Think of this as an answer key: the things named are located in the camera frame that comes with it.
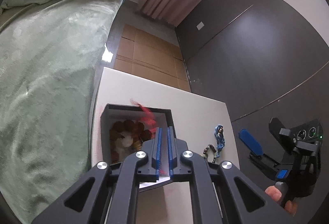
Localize green bed sheet mattress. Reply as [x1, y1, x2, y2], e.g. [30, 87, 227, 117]
[1, 0, 124, 223]

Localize brown rudraksha bead bracelet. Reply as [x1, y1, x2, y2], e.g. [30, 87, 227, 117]
[110, 119, 153, 163]

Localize dark glass bead bracelet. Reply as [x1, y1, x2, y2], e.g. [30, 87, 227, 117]
[202, 144, 218, 163]

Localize black jewelry box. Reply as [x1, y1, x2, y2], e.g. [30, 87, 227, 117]
[100, 103, 178, 192]

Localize person's right hand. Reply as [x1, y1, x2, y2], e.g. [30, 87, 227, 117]
[265, 186, 298, 216]

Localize flattened cardboard sheets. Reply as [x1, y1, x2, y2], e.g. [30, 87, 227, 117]
[114, 24, 191, 92]

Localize white wall socket plate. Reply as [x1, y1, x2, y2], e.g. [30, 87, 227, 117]
[196, 22, 204, 30]

